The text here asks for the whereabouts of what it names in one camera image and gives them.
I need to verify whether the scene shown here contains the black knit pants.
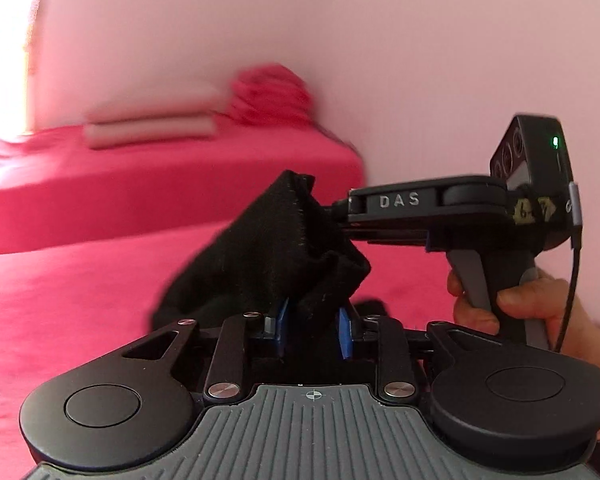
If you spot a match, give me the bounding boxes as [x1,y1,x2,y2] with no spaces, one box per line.
[150,170,370,330]

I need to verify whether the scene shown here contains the person's right hand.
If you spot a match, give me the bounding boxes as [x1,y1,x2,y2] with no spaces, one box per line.
[446,271,600,439]

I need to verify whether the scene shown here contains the red far bed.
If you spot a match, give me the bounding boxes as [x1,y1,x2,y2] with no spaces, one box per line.
[0,120,365,255]

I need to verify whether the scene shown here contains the upper folded beige cloth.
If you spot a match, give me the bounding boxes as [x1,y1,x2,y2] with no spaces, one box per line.
[85,84,224,124]

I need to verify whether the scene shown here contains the folded red towel stack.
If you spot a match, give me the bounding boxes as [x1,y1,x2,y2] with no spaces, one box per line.
[226,64,313,127]

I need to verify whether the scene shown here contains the black camera box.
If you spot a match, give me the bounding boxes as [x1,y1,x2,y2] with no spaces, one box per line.
[489,115,583,254]

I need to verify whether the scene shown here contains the black cable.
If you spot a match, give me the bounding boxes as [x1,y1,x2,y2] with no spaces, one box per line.
[552,181,584,354]

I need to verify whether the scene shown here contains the folded beige cloth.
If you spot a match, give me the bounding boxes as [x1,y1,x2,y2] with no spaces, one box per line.
[85,84,224,124]
[83,115,218,150]

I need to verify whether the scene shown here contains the lower folded beige cloth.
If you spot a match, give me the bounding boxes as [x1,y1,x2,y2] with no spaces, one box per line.
[83,115,218,150]

